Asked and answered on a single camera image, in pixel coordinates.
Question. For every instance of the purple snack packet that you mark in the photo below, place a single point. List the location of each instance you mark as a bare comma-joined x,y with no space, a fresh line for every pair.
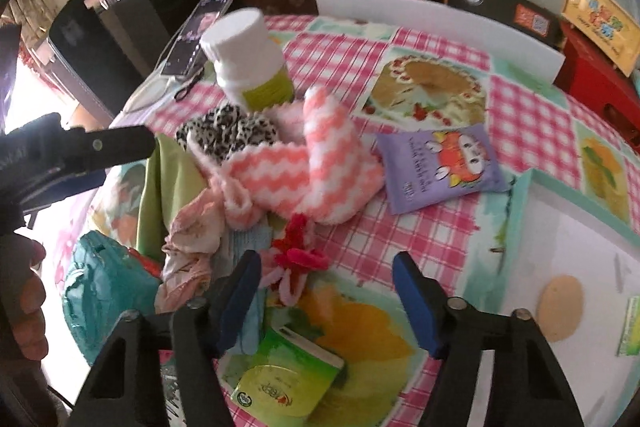
440,167

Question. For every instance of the black cabinet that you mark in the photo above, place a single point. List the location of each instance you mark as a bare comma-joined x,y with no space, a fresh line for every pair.
165,7

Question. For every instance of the teal pouch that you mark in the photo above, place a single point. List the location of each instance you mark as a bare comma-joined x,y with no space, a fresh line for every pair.
105,292

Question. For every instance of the green packet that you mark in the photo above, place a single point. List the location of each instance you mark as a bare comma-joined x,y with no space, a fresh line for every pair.
631,327

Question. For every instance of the pink checked tablecloth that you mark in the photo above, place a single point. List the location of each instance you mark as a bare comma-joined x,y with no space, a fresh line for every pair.
525,122

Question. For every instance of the light blue cloth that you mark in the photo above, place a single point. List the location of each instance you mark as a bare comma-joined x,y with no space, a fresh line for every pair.
250,239

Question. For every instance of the tan round pad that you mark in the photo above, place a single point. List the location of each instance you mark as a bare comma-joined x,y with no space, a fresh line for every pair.
562,307

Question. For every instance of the person's left hand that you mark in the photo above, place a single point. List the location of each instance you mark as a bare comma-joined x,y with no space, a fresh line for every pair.
27,307

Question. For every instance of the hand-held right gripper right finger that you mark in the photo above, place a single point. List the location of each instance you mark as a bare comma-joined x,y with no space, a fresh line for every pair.
417,304

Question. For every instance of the red box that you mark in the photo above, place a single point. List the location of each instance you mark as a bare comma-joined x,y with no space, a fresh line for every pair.
590,77

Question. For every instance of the red pink fuzzy hair clip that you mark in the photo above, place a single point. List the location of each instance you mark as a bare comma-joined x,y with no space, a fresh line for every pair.
295,252

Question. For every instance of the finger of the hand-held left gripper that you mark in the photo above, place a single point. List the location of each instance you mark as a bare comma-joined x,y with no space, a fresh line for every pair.
115,147

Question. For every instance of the white tray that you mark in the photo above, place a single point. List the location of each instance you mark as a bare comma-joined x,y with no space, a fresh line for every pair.
575,247

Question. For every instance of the white foam board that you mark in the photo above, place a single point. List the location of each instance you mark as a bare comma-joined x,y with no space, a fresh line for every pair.
425,19

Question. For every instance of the green box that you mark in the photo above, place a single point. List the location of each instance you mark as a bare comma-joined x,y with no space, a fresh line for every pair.
285,372

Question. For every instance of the green cloth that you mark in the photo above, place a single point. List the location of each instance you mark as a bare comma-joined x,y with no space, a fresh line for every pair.
165,192

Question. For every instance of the black box with gauge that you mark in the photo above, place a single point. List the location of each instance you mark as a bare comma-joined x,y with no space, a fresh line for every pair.
500,4

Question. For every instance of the pink white zigzag cloth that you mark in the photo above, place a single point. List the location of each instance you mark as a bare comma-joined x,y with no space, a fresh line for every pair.
310,167

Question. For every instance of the white bottle with green label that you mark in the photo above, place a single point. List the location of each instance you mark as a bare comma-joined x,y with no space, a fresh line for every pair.
240,52

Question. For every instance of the leopard print scrunchie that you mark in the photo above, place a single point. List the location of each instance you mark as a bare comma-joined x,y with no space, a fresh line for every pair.
225,132

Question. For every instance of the yellow gift box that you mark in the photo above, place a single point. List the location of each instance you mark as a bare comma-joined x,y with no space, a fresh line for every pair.
595,22

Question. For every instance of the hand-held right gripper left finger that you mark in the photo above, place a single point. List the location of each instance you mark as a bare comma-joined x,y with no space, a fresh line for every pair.
239,302

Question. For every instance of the light pink cloth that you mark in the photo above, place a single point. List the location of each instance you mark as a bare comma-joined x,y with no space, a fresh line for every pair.
195,227

